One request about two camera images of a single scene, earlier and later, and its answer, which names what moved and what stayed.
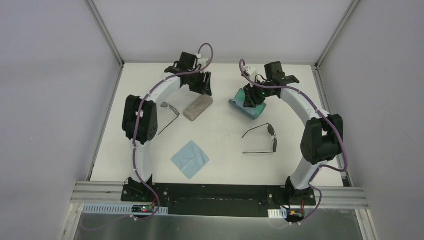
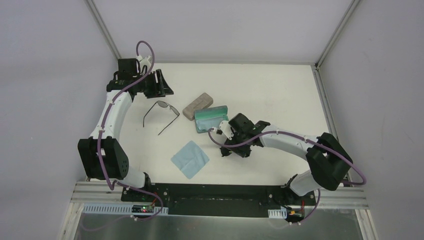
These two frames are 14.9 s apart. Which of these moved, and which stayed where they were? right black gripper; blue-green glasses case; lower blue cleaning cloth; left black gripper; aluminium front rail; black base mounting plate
Moved: right black gripper; left black gripper; blue-green glasses case
Stayed: lower blue cleaning cloth; aluminium front rail; black base mounting plate
